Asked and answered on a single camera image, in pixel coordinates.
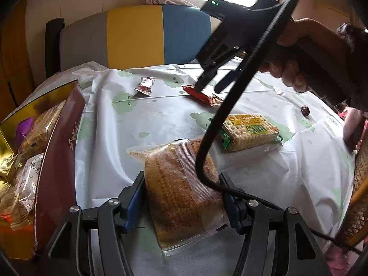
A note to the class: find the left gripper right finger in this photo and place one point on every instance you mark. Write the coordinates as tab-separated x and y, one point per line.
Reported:
296	251

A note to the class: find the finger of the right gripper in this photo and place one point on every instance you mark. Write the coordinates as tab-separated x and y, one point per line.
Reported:
206	77
230	77

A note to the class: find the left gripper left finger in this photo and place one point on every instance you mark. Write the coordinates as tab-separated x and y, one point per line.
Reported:
69	252

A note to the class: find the red candy wrapper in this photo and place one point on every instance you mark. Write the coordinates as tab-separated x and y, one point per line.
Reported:
210	100

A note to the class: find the green yellow cracker pack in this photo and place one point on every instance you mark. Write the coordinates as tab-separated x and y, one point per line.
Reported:
244	131

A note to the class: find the floral white candy bar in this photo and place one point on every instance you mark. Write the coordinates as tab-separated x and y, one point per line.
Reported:
145	85

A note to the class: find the white Ba Zhen cake packet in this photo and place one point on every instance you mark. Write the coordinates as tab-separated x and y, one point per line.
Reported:
19	200

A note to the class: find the yellow puffed rice cake pack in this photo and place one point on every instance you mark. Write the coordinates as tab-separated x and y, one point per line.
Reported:
37	139

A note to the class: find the brown bread packet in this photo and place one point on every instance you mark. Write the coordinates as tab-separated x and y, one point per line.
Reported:
184	211

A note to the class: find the purple snack packet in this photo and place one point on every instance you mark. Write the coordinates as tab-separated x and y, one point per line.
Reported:
22	130

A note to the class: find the large orange snack bag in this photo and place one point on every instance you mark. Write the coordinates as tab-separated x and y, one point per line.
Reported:
25	224

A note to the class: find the long gold snack box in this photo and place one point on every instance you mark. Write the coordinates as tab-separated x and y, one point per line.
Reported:
7	160

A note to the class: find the person right hand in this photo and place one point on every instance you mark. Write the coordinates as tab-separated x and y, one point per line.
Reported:
310	57

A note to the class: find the gold and maroon gift box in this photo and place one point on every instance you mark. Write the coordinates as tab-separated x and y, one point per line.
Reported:
56	182

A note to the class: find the grey yellow blue chair back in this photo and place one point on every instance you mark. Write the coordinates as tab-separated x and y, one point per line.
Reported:
136	36

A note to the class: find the white cloud-print tablecloth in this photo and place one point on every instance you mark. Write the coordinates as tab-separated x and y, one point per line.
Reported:
310	170

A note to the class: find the red jujube date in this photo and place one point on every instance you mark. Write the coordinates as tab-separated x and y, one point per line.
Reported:
305	110

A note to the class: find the pink cloth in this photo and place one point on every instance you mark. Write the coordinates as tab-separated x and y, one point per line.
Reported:
353	129

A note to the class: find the black post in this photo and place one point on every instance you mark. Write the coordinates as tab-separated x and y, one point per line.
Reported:
52	46

